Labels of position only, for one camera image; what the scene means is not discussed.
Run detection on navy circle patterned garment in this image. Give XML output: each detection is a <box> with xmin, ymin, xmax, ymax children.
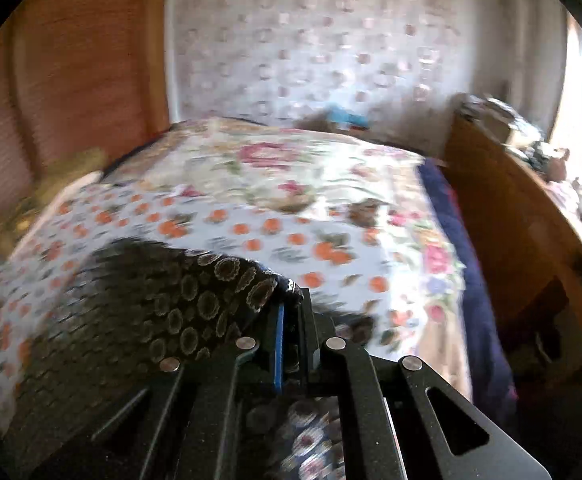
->
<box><xmin>5</xmin><ymin>236</ymin><xmax>378</xmax><ymax>480</ymax></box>

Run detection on orange print bed sheet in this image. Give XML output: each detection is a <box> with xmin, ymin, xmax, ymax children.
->
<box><xmin>0</xmin><ymin>179</ymin><xmax>472</xmax><ymax>436</ymax></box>

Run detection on floral bed quilt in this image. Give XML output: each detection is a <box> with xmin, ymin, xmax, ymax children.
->
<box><xmin>105</xmin><ymin>116</ymin><xmax>518</xmax><ymax>411</ymax></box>

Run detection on blue tissue box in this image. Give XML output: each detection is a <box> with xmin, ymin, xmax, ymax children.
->
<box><xmin>327</xmin><ymin>106</ymin><xmax>369</xmax><ymax>131</ymax></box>

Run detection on long wooden cabinet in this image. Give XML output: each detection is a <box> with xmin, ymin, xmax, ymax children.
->
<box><xmin>443</xmin><ymin>115</ymin><xmax>582</xmax><ymax>356</ymax></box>

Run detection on stack of papers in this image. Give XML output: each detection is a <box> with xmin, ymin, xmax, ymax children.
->
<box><xmin>458</xmin><ymin>94</ymin><xmax>544</xmax><ymax>157</ymax></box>

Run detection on pink figurine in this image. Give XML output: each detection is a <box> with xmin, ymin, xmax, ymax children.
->
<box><xmin>545</xmin><ymin>148</ymin><xmax>571</xmax><ymax>182</ymax></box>

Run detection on circle patterned curtain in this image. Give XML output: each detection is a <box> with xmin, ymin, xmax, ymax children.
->
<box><xmin>164</xmin><ymin>0</ymin><xmax>497</xmax><ymax>132</ymax></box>

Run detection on wooden headboard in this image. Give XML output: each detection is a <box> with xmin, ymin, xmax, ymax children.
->
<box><xmin>0</xmin><ymin>0</ymin><xmax>169</xmax><ymax>217</ymax></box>

